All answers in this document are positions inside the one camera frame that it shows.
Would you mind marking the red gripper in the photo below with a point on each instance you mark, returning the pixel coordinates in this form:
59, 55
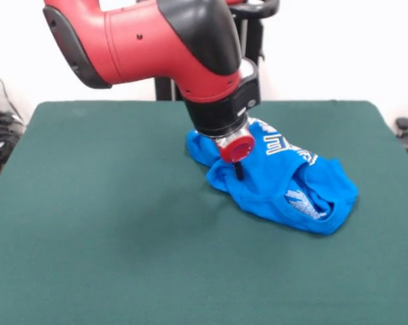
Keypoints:
237, 149

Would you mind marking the blue printed T-shirt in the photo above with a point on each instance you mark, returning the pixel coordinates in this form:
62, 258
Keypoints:
285, 189

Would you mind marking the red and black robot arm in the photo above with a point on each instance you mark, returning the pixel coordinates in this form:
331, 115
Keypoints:
156, 50

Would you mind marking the black office chair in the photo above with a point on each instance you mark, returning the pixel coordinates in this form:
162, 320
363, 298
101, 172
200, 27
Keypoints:
404, 123

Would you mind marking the dark green table cloth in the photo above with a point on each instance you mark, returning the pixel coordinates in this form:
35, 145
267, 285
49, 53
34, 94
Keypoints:
88, 254

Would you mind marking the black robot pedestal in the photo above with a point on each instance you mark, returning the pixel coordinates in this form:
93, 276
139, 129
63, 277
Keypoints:
251, 34

